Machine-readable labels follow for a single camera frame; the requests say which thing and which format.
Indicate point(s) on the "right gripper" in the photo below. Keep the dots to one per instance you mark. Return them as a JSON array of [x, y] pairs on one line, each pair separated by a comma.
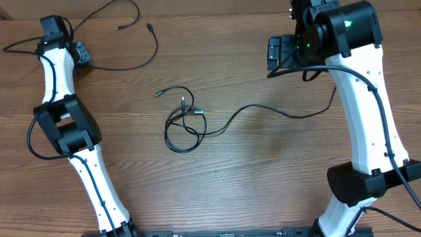
[[275, 49]]

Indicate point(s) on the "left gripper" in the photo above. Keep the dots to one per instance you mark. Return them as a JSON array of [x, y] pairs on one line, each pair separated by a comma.
[[85, 53]]

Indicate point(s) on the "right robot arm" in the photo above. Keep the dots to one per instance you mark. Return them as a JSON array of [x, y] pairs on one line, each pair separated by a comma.
[[346, 41]]

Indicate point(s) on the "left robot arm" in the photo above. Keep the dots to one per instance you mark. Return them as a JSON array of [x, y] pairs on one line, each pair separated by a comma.
[[72, 130]]

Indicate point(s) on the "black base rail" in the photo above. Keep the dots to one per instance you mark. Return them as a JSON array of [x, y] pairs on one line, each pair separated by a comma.
[[227, 233]]

